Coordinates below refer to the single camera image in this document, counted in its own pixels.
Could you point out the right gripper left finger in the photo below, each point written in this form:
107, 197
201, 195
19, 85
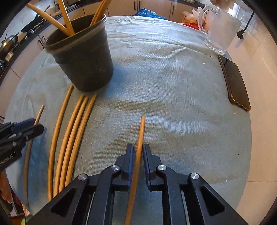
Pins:
89, 199

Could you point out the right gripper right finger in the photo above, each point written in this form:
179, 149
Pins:
186, 199

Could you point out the person's hand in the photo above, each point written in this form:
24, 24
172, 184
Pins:
5, 187

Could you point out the steel lidded pot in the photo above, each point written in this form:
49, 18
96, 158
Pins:
8, 45

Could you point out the dark utensil holder cup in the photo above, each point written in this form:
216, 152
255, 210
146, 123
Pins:
85, 56

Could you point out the black smartphone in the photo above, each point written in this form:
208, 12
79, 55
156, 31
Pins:
237, 92

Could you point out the black wok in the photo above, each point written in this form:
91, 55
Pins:
34, 24

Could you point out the grey-blue table cloth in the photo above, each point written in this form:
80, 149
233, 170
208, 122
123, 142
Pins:
164, 71

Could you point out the clear glass mug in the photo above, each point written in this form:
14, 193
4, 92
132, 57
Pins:
222, 30

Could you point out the blue plastic bag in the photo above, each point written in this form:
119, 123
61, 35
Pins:
148, 13

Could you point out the red plastic basin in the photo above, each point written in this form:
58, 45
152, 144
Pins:
191, 25

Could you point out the red basket with bags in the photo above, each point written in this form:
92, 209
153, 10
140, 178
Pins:
190, 18

